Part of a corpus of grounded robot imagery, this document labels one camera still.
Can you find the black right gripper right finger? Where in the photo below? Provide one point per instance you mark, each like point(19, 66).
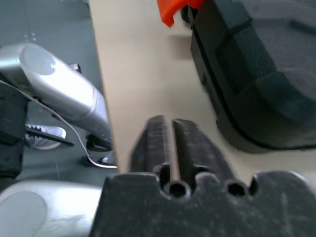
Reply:
point(195, 148)

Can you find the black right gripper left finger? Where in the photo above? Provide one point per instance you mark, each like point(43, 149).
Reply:
point(150, 145)

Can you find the black tool case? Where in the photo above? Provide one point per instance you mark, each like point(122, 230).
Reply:
point(259, 74)

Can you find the white sneaker black laces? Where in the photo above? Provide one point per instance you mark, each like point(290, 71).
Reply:
point(49, 137)

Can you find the silver left robot leg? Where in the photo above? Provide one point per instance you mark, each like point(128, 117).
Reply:
point(61, 86)

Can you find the silver robot leg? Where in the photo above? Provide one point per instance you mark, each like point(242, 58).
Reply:
point(37, 209)
point(61, 86)

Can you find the silver right robot leg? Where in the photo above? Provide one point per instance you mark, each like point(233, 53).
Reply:
point(37, 209)

